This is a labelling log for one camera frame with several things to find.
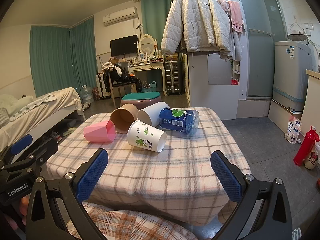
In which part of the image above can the white puffer jacket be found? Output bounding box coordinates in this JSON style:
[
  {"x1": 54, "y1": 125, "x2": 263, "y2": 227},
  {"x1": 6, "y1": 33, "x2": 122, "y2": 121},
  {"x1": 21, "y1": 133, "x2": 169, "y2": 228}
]
[{"x1": 161, "y1": 0, "x2": 232, "y2": 55}]

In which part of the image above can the oval vanity mirror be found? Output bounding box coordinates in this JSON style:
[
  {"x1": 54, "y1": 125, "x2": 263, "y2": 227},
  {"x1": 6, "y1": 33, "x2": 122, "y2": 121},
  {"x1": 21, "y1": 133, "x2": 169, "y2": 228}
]
[{"x1": 139, "y1": 34, "x2": 157, "y2": 56}]

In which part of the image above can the brown paper cup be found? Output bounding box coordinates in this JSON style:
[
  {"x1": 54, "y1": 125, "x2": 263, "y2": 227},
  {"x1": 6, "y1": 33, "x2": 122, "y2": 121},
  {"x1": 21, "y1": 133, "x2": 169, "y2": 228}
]
[{"x1": 110, "y1": 104, "x2": 139, "y2": 134}]

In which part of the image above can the plain white cup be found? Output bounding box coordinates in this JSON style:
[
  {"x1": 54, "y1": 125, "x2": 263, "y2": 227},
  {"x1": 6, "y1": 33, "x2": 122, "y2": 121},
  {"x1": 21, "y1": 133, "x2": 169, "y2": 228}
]
[{"x1": 137, "y1": 102, "x2": 170, "y2": 127}]

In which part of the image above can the wire clothes hanger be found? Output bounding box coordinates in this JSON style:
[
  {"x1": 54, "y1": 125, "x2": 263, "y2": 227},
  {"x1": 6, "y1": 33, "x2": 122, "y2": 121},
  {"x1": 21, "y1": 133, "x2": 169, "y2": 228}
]
[{"x1": 288, "y1": 17, "x2": 307, "y2": 34}]

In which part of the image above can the pink hanging garment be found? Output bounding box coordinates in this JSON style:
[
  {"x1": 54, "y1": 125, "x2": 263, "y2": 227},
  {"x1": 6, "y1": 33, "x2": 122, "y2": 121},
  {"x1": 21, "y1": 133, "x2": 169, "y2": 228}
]
[{"x1": 217, "y1": 0, "x2": 246, "y2": 34}]

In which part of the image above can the teal window curtain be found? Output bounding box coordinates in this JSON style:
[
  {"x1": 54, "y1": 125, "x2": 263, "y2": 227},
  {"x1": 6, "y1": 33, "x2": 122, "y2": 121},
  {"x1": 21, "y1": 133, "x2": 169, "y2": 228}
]
[
  {"x1": 140, "y1": 0, "x2": 175, "y2": 55},
  {"x1": 30, "y1": 17, "x2": 97, "y2": 98}
]

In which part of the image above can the white leaf-print paper cup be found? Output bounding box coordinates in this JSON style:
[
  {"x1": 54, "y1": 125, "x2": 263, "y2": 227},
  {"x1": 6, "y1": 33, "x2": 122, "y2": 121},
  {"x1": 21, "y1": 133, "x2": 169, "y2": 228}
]
[{"x1": 127, "y1": 120, "x2": 167, "y2": 153}]

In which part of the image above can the frosted glass sliding door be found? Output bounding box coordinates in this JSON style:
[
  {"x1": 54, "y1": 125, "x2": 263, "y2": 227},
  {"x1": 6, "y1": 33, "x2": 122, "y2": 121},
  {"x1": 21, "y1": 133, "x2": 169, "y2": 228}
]
[{"x1": 234, "y1": 0, "x2": 288, "y2": 98}]

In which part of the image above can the silver ribbed suitcase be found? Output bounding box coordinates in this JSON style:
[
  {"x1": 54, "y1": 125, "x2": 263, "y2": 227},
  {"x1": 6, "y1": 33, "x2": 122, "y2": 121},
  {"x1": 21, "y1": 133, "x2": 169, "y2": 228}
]
[{"x1": 164, "y1": 60, "x2": 183, "y2": 96}]

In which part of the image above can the white washing machine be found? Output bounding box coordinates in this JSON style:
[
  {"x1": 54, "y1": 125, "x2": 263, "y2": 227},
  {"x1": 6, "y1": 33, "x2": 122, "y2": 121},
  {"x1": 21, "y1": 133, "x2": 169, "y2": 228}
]
[{"x1": 272, "y1": 41, "x2": 313, "y2": 112}]

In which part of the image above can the white dressing table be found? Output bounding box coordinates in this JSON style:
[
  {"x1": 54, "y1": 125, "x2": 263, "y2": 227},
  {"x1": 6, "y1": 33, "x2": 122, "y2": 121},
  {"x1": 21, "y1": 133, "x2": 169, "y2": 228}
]
[{"x1": 128, "y1": 60, "x2": 167, "y2": 97}]

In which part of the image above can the cartoon print container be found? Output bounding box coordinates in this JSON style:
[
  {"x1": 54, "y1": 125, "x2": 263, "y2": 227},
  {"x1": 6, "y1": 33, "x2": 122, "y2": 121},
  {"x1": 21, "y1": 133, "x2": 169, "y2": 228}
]
[{"x1": 303, "y1": 144, "x2": 320, "y2": 171}]

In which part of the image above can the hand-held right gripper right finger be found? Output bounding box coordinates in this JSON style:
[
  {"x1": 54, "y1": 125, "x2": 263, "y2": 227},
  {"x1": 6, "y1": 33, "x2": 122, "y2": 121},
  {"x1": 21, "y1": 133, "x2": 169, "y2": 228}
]
[{"x1": 210, "y1": 150, "x2": 293, "y2": 240}]

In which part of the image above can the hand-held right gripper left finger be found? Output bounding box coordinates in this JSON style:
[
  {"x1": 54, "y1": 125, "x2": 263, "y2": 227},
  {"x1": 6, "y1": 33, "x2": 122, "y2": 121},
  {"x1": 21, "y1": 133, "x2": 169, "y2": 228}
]
[{"x1": 25, "y1": 148, "x2": 109, "y2": 240}]

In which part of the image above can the pair of sneakers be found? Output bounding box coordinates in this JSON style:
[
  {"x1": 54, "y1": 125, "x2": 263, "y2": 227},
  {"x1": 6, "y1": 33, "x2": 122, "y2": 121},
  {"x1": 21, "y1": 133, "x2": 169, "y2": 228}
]
[{"x1": 50, "y1": 127, "x2": 77, "y2": 141}]

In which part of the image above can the wooden chair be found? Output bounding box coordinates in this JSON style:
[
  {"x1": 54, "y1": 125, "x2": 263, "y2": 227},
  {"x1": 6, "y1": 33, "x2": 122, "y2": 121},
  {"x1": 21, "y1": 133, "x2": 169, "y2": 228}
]
[{"x1": 108, "y1": 66, "x2": 138, "y2": 107}]

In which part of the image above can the pink faceted plastic cup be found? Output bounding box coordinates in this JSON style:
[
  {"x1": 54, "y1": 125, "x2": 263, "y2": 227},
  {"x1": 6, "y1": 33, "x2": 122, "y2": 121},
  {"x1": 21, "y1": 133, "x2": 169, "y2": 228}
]
[{"x1": 84, "y1": 120, "x2": 117, "y2": 143}]

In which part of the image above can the black flat television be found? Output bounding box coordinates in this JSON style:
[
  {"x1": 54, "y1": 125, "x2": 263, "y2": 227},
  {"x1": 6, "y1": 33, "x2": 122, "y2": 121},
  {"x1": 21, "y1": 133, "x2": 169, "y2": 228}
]
[{"x1": 110, "y1": 35, "x2": 139, "y2": 57}]

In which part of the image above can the white printed package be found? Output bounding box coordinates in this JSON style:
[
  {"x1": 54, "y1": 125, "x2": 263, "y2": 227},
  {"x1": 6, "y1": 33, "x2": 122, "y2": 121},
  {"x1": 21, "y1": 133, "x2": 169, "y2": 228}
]
[{"x1": 284, "y1": 116, "x2": 303, "y2": 145}]

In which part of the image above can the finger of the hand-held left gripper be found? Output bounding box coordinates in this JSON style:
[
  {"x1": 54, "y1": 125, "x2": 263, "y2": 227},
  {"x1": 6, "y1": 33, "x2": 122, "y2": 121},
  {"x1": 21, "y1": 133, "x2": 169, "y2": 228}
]
[
  {"x1": 15, "y1": 139, "x2": 59, "y2": 178},
  {"x1": 0, "y1": 134, "x2": 33, "y2": 167}
]

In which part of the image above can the white air conditioner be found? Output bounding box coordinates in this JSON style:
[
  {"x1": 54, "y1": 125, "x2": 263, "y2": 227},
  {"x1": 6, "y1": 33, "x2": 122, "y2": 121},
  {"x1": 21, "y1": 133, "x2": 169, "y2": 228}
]
[{"x1": 102, "y1": 7, "x2": 138, "y2": 26}]

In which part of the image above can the white suitcase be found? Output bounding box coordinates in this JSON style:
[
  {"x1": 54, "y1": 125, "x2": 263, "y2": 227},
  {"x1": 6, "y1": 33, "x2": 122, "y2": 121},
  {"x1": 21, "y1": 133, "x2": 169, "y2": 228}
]
[{"x1": 95, "y1": 73, "x2": 112, "y2": 99}]

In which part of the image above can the plaid covered table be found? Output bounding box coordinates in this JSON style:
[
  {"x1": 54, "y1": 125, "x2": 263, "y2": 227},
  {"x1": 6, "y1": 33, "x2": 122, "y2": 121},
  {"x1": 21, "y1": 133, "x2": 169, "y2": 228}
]
[{"x1": 46, "y1": 107, "x2": 252, "y2": 227}]

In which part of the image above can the round pouf with green cushion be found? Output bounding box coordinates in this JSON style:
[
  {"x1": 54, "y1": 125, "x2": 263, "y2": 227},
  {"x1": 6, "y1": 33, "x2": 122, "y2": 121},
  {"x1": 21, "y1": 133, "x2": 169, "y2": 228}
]
[{"x1": 120, "y1": 92, "x2": 162, "y2": 109}]

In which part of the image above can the bed with beige cover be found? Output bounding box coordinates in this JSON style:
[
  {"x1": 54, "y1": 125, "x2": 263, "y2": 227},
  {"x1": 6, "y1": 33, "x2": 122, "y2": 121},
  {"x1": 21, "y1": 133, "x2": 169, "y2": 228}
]
[{"x1": 0, "y1": 87, "x2": 87, "y2": 153}]

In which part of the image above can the white washing machine plinth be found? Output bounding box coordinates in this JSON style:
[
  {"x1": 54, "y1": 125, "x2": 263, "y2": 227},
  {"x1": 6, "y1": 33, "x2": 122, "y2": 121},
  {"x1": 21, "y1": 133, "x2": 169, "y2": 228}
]
[{"x1": 267, "y1": 98, "x2": 304, "y2": 131}]

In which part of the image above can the clear water jug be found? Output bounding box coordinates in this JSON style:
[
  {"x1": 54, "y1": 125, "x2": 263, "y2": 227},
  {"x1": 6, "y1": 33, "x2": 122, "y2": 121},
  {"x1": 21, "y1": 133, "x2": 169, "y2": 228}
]
[{"x1": 81, "y1": 85, "x2": 94, "y2": 104}]

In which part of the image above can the grey hanging garment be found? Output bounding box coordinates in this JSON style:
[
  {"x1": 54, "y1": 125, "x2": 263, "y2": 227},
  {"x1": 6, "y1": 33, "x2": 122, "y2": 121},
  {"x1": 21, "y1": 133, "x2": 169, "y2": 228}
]
[{"x1": 220, "y1": 27, "x2": 243, "y2": 62}]

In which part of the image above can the teal basket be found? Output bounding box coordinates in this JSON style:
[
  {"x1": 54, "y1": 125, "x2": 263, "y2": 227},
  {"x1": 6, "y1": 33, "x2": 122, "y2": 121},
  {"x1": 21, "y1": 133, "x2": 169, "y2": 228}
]
[{"x1": 142, "y1": 81, "x2": 157, "y2": 92}]

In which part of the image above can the white counter cabinet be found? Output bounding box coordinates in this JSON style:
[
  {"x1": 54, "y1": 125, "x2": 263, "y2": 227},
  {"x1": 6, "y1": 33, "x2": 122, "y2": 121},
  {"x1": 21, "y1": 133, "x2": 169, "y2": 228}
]
[{"x1": 299, "y1": 69, "x2": 320, "y2": 137}]

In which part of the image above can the red bottle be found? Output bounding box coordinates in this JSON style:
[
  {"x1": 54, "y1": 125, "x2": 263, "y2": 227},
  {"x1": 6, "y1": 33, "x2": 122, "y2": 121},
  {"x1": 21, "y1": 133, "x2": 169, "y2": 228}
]
[{"x1": 293, "y1": 126, "x2": 320, "y2": 167}]

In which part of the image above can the person's left hand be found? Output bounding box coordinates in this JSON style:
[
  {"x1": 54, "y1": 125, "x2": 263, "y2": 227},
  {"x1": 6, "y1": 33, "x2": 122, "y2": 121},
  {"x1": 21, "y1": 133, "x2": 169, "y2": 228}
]
[{"x1": 5, "y1": 197, "x2": 28, "y2": 230}]

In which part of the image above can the black jacket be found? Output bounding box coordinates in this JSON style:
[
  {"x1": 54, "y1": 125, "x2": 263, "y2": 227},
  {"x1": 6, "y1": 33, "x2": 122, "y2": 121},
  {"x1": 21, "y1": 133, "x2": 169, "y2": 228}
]
[{"x1": 104, "y1": 64, "x2": 142, "y2": 93}]

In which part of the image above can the blue plastic bottle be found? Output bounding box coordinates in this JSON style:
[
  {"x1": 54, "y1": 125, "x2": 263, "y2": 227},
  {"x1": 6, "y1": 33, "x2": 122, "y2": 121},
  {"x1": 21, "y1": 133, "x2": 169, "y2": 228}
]
[{"x1": 158, "y1": 107, "x2": 200, "y2": 134}]

